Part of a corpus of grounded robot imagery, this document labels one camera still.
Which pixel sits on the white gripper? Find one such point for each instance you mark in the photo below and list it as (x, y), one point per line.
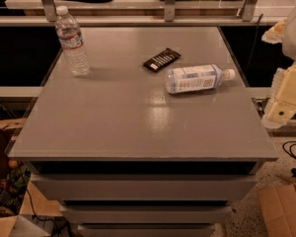
(281, 107)

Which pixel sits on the blue label plastic bottle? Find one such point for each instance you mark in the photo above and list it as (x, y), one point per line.
(196, 78)

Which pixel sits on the clear plastic water bottle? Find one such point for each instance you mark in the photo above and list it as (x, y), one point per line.
(72, 44)

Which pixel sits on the black snack packet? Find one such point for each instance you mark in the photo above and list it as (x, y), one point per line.
(162, 59)

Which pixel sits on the cardboard box right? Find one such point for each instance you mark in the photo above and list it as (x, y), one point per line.
(278, 208)

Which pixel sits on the grey drawer cabinet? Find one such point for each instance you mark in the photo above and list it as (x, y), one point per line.
(124, 158)

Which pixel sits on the cardboard box with clutter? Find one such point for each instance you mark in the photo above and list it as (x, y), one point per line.
(24, 211)

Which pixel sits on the metal shelf rail frame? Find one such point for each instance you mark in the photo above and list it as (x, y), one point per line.
(268, 12)

